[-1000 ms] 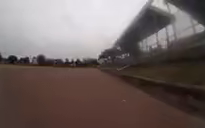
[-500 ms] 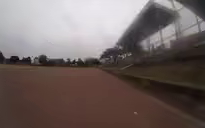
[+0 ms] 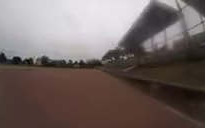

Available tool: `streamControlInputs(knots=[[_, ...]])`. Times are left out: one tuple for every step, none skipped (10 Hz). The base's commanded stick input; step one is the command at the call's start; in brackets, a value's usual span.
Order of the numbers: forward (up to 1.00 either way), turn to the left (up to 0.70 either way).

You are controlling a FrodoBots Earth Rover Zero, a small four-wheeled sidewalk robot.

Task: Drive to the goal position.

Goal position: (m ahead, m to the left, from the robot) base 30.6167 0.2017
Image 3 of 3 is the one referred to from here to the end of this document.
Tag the row of trees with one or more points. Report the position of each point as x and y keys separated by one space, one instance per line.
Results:
x=26 y=60

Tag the red-brown running track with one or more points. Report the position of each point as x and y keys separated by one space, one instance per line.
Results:
x=66 y=100

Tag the grandstand with roof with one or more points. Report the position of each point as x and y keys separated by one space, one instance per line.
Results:
x=176 y=40

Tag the pale sandy field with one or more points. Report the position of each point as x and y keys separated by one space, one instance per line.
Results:
x=13 y=66

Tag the low grey wall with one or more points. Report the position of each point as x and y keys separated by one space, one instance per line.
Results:
x=176 y=95

